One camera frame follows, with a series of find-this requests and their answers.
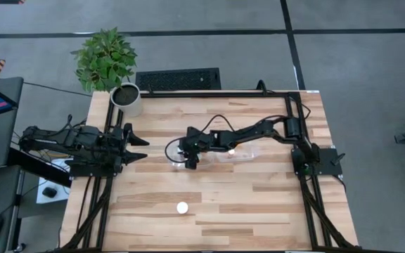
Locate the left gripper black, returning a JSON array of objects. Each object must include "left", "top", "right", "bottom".
[{"left": 98, "top": 122, "right": 150, "bottom": 169}]

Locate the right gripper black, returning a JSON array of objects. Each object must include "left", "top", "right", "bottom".
[{"left": 183, "top": 126, "right": 212, "bottom": 171}]

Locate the clear plastic bin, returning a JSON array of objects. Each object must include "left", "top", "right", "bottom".
[
  {"left": 166, "top": 131, "right": 214, "bottom": 169},
  {"left": 213, "top": 127, "right": 262, "bottom": 163}
]

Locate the white plant pot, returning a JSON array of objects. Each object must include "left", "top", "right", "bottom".
[{"left": 110, "top": 82, "right": 143, "bottom": 117}]

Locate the black keyboard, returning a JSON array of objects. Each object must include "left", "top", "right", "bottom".
[{"left": 134, "top": 67, "right": 222, "bottom": 91}]

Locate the white paper sheet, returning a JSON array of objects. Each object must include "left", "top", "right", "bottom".
[{"left": 35, "top": 157, "right": 72, "bottom": 205}]

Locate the green leafy plant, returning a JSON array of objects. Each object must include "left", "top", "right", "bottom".
[{"left": 70, "top": 27, "right": 139, "bottom": 93}]

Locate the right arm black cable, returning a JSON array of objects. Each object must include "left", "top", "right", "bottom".
[{"left": 165, "top": 114, "right": 237, "bottom": 165}]

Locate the black aluminium table frame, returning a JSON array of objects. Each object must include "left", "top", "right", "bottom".
[{"left": 53, "top": 90, "right": 361, "bottom": 253}]

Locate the black cable on frame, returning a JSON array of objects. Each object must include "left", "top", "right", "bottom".
[{"left": 295, "top": 101, "right": 311, "bottom": 120}]

